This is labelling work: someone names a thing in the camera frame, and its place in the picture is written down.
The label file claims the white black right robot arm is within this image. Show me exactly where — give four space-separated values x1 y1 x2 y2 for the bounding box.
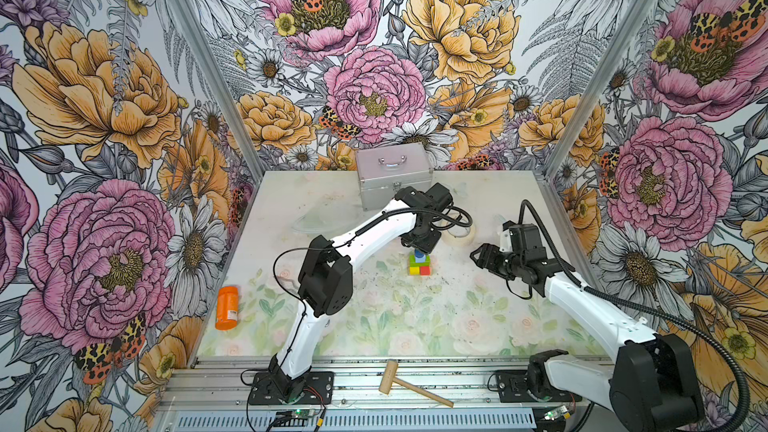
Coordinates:
470 221 705 431

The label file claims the orange plastic bottle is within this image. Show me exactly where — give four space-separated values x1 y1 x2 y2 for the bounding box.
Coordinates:
215 285 239 331

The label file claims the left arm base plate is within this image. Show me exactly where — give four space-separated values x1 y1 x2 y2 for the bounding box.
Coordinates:
248 369 335 406

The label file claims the black cable hose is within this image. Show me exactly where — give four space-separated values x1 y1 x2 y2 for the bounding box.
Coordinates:
518 199 751 432
271 203 474 367

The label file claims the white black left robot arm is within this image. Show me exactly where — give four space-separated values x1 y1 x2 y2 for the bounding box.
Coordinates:
259 183 471 403

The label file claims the circuit board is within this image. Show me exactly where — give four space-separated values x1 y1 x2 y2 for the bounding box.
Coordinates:
542 405 571 421
275 409 327 423

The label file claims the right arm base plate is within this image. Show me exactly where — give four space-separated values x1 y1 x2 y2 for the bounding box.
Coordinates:
486 369 582 404

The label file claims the silver pink metal case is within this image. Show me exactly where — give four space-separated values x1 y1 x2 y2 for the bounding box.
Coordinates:
356 143 433 211

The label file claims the left circuit board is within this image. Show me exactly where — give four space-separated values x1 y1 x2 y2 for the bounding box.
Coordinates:
275 409 327 423

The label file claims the wooden mallet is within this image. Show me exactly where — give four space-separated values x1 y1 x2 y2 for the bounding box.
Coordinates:
378 360 454 408

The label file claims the right black cable hose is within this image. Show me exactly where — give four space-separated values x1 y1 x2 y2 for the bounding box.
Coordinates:
518 199 751 432

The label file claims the green wood block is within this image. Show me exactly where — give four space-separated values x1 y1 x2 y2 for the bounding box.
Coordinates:
409 254 430 268

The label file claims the left black cable hose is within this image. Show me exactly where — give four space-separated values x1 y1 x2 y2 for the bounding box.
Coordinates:
271 203 474 367

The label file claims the masking tape roll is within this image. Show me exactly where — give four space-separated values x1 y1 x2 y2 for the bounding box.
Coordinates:
440 220 476 248

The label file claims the aluminium front rail frame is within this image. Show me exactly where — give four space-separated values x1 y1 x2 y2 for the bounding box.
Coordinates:
150 356 623 431

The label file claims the right circuit board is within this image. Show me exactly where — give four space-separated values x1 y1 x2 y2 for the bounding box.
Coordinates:
542 405 571 421

